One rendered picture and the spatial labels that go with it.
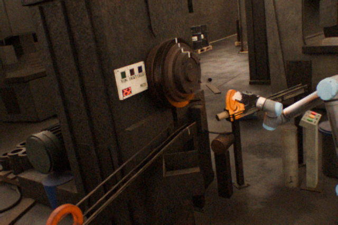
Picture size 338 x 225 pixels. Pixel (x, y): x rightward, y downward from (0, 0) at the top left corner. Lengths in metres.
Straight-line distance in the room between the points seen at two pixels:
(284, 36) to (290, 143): 2.29
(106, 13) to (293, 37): 3.19
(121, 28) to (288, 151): 1.62
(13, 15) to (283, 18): 4.30
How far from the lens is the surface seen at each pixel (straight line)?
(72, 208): 1.59
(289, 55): 4.66
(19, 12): 6.14
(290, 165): 2.74
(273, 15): 4.68
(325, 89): 1.94
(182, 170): 1.88
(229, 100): 2.32
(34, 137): 2.97
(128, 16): 1.99
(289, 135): 2.63
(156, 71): 1.98
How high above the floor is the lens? 1.48
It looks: 17 degrees down
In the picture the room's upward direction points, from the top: 8 degrees counter-clockwise
